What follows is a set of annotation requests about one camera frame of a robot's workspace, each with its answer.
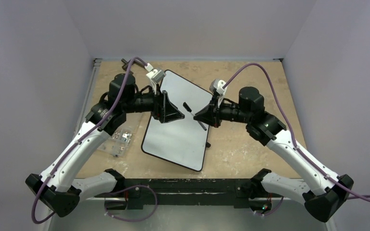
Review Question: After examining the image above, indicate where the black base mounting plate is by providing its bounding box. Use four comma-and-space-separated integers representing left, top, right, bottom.
103, 179, 281, 212

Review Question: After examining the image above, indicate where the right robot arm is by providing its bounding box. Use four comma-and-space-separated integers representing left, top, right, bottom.
194, 87, 354, 222

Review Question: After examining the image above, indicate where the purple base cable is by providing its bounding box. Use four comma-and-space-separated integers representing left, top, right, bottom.
104, 183, 159, 223
253, 194, 286, 218

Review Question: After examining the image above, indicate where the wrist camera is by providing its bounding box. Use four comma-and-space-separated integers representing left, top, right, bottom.
145, 63, 166, 95
209, 79, 227, 105

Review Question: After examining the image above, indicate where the clear plastic screw box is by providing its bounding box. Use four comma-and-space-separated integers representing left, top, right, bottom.
97, 127, 135, 157

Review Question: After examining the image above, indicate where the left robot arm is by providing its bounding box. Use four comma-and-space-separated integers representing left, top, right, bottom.
26, 71, 184, 217

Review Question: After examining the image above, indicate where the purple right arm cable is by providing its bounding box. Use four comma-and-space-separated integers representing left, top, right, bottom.
222, 62, 370, 205

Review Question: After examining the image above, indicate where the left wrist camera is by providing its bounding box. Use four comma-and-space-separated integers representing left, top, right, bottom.
145, 63, 166, 95

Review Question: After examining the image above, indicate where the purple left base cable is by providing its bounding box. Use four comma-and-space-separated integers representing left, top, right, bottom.
104, 183, 159, 223

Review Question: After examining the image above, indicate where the white whiteboard marker pen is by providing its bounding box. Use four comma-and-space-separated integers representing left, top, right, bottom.
183, 102, 208, 131

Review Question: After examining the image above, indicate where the white whiteboard black frame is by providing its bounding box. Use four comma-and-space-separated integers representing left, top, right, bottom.
141, 70, 212, 172

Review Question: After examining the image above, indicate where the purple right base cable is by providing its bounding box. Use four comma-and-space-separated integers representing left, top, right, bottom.
253, 194, 286, 218

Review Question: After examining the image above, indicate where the aluminium frame rail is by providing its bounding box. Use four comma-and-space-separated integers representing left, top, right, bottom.
88, 192, 304, 204

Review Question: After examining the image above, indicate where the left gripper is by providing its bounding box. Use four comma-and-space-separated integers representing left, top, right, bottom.
123, 83, 184, 122

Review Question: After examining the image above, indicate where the black marker cap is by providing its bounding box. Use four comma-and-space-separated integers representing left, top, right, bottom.
183, 102, 192, 113

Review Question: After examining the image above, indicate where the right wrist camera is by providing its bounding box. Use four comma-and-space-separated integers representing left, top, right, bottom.
209, 79, 227, 105

